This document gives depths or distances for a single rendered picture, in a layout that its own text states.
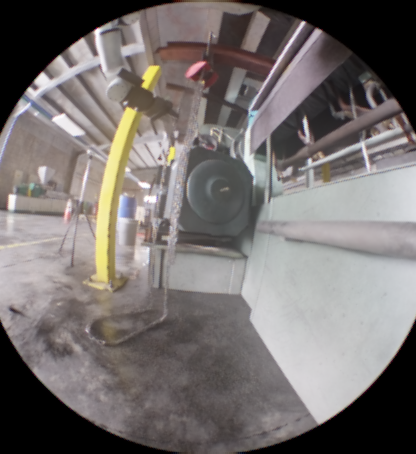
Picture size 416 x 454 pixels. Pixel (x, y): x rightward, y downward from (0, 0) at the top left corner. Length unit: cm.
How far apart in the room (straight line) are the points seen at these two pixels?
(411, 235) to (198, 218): 74
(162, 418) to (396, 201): 65
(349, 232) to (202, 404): 50
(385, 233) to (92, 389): 66
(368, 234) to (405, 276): 13
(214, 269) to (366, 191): 88
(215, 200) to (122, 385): 81
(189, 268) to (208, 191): 49
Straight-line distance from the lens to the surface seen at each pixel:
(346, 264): 39
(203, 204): 74
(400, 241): 24
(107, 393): 51
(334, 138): 49
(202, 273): 98
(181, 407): 48
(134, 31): 600
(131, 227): 223
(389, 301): 35
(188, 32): 173
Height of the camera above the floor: 45
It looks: 1 degrees down
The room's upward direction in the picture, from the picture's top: 7 degrees clockwise
